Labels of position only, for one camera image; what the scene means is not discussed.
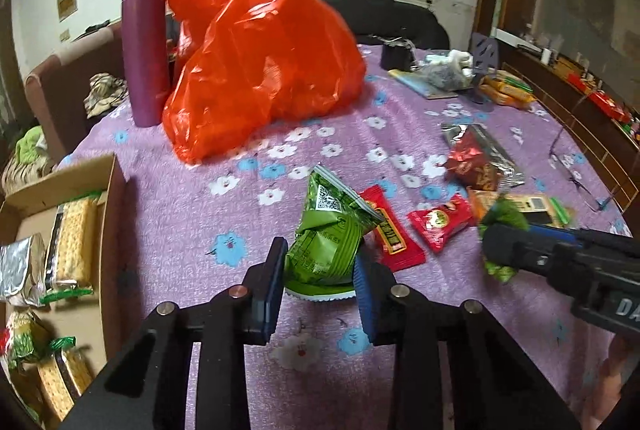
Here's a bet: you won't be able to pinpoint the long red candy packet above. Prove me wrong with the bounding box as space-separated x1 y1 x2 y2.
360 184 426 272

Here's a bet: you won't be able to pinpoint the green snack packet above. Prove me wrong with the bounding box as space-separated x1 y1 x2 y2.
284 164 383 302

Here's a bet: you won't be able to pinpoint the silver foil snack bag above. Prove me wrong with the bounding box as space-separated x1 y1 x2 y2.
440 122 525 190

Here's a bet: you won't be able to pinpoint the dark red foil snack bag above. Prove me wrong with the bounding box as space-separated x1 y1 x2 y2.
444 130 501 192

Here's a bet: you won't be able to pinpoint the right hand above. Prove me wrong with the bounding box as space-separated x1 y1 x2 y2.
582 335 639 429

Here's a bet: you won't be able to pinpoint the tan snack packet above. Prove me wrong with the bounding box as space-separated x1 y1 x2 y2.
468 188 576 228

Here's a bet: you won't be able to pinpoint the eyeglasses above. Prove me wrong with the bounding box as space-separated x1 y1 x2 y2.
549 127 613 212

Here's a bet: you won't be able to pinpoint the small red snack packet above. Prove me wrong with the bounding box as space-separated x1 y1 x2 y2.
407 194 475 254

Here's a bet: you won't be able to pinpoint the purple floral tablecloth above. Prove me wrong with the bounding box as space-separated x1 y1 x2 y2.
56 43 633 430

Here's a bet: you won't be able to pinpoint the wooden side cabinet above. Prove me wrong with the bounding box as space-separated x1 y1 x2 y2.
491 28 639 214

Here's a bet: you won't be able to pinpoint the orange biscuit packs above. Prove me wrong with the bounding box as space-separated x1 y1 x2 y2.
478 76 536 110

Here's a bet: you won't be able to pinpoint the yellow cracker pack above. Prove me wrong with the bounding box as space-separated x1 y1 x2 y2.
43 194 99 303

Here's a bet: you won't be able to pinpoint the blue booklet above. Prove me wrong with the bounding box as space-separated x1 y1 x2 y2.
387 69 456 100

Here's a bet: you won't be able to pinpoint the cardboard box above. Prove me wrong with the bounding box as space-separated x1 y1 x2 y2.
1 154 126 429

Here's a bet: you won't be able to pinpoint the clear bag dark contents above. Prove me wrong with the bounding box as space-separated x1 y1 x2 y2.
419 64 473 92

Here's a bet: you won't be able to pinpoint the purple phone stand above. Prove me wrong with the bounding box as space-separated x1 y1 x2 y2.
468 32 499 105

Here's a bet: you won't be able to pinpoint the small black box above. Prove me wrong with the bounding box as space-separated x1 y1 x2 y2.
380 37 414 72

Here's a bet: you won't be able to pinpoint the orange plastic bag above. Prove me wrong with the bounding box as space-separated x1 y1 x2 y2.
163 0 366 164

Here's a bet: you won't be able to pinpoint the silver packet in box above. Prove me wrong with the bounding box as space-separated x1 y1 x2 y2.
0 234 47 308

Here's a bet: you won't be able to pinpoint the black sofa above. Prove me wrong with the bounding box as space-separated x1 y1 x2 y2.
322 0 450 50

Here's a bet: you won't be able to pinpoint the brown armchair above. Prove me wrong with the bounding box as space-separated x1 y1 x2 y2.
24 23 124 162

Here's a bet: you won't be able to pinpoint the purple thermos bottle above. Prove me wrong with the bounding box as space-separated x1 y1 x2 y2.
122 0 170 128

